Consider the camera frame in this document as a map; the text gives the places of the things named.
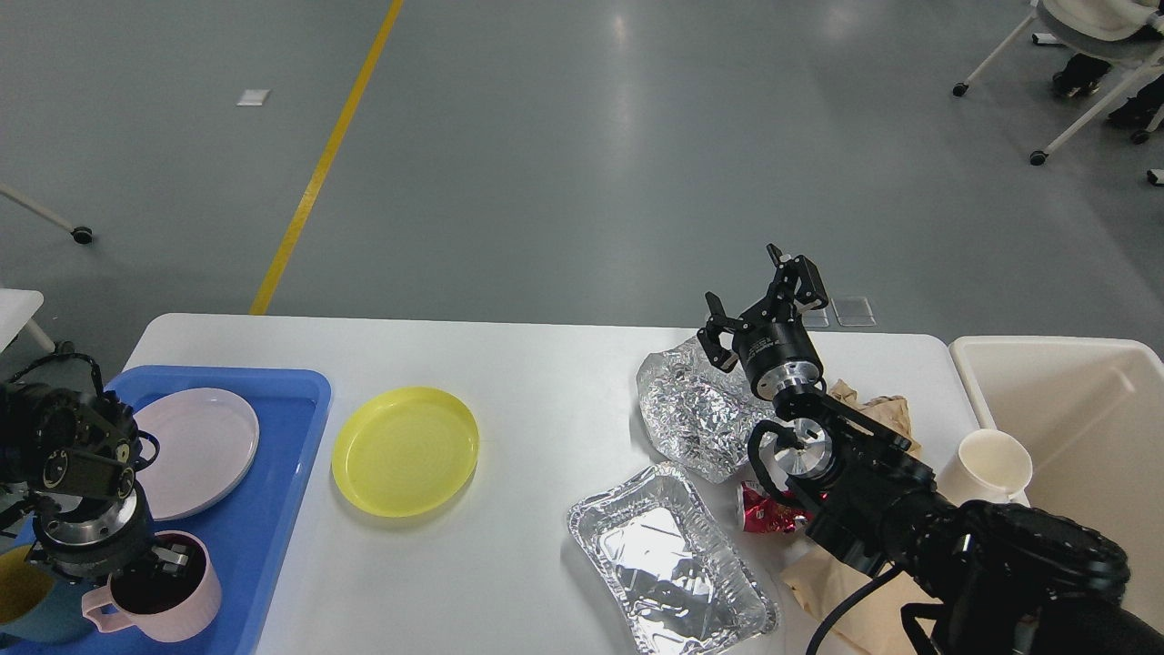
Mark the brown paper bag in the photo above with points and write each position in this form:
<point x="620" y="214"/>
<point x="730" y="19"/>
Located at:
<point x="874" y="626"/>

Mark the beige plastic bin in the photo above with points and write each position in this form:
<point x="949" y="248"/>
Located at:
<point x="1090" y="413"/>

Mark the small white side table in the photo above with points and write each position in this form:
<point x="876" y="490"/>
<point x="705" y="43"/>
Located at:
<point x="18" y="310"/>

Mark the pink plastic mug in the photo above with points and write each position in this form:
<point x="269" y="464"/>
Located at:
<point x="165" y="610"/>

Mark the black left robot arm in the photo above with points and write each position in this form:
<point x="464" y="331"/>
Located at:
<point x="76" y="456"/>

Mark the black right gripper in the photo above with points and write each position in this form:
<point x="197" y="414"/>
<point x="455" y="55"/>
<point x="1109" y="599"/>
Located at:
<point x="779" y="354"/>

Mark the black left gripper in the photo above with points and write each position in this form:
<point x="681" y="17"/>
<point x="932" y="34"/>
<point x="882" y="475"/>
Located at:
<point x="99" y="538"/>

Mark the crushed red can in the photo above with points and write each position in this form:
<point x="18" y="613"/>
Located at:
<point x="762" y="513"/>

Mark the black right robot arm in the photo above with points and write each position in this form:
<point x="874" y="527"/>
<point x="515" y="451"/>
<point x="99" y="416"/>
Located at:
<point x="1001" y="578"/>

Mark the blue plastic tray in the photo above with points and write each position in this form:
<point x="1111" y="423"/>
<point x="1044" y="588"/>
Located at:
<point x="247" y="533"/>

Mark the blue yellow cup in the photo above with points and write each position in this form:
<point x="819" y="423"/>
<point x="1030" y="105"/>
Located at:
<point x="38" y="608"/>

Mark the crumpled brown paper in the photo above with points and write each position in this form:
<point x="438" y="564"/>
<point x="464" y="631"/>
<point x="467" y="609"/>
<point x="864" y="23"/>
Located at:
<point x="891" y="412"/>

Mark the pink plastic plate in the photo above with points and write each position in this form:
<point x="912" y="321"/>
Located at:
<point x="208" y="438"/>

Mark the aluminium foil tray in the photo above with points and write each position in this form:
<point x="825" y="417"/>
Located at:
<point x="678" y="580"/>

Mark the grey office chair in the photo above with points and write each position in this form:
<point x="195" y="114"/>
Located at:
<point x="81" y="235"/>

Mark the crumpled aluminium foil sheet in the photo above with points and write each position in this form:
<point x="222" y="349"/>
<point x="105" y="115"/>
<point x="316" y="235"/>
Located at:
<point x="695" y="414"/>

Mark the yellow plastic plate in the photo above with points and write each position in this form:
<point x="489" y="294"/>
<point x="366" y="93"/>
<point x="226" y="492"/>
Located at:
<point x="406" y="452"/>

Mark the white paper cup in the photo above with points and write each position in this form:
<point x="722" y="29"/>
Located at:
<point x="988" y="465"/>

